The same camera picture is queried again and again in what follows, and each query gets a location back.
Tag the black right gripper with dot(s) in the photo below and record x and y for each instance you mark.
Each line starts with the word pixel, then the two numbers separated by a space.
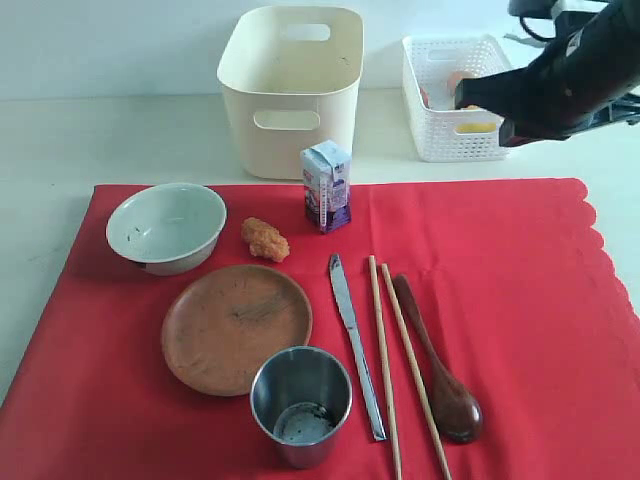
pixel 582 81

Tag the yellow lemon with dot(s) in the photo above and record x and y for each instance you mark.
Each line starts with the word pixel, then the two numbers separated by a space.
pixel 476 128

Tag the brown egg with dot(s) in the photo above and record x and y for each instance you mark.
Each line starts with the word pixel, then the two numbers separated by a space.
pixel 455 78

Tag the red sausage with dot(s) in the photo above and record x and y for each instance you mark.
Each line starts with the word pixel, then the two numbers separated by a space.
pixel 424 97

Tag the small milk carton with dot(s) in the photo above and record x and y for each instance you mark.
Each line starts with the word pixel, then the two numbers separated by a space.
pixel 326 171

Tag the fried chicken nugget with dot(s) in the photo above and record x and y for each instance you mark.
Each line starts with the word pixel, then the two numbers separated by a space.
pixel 264 240

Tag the white perforated plastic basket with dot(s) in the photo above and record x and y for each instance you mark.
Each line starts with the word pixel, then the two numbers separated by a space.
pixel 427 63

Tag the cream plastic bin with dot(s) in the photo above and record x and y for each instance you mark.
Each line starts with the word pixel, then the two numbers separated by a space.
pixel 290 77

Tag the red tablecloth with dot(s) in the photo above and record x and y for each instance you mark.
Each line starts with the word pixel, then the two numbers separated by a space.
pixel 519 298

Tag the silver table knife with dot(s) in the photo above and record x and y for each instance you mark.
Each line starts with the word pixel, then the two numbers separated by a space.
pixel 347 313

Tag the right wooden chopstick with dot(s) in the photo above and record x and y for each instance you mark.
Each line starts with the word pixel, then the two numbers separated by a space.
pixel 418 380

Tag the wooden chopstick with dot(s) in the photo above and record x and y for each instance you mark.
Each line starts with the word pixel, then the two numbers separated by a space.
pixel 385 367
pixel 418 380

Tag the dark wooden spoon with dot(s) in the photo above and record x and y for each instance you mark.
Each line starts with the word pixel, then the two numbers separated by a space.
pixel 456 411

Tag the stainless steel cup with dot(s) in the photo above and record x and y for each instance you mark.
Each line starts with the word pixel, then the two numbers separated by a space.
pixel 300 398

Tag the pale green bowl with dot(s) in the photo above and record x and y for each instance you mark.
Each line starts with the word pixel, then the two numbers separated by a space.
pixel 167 229

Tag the brown round plate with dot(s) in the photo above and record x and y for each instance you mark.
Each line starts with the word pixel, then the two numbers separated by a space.
pixel 222 328

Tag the left wooden chopstick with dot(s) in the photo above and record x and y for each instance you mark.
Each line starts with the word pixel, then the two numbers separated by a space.
pixel 385 367

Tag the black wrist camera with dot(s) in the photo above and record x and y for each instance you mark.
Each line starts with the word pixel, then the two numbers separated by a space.
pixel 537 9

